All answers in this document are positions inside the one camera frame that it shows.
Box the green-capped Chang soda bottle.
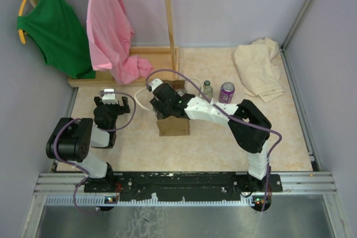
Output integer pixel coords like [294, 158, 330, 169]
[203, 80, 213, 102]

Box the purple Fanta soda can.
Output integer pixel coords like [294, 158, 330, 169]
[219, 81, 235, 104]

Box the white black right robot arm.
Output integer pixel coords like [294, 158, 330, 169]
[147, 79, 271, 191]

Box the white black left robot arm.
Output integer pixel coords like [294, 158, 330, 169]
[46, 94, 131, 192]

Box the wooden clothes rack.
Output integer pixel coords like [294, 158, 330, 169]
[29, 0, 180, 88]

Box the pink t-shirt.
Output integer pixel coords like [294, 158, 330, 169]
[86, 0, 139, 85]

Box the green tank top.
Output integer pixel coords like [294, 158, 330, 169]
[17, 0, 95, 79]

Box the beige folded cloth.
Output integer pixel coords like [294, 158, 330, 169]
[233, 37, 284, 103]

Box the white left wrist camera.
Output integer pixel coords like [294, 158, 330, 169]
[100, 89, 118, 105]

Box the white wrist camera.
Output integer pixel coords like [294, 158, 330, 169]
[146, 79, 163, 91]
[100, 89, 118, 105]

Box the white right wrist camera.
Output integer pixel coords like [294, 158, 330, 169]
[146, 79, 163, 91]

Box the canvas bag with rope handles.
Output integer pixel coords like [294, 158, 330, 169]
[134, 78, 203, 137]

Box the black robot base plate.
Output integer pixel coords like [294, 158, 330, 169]
[84, 172, 282, 202]

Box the aluminium frame rail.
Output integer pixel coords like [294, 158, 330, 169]
[34, 172, 336, 207]

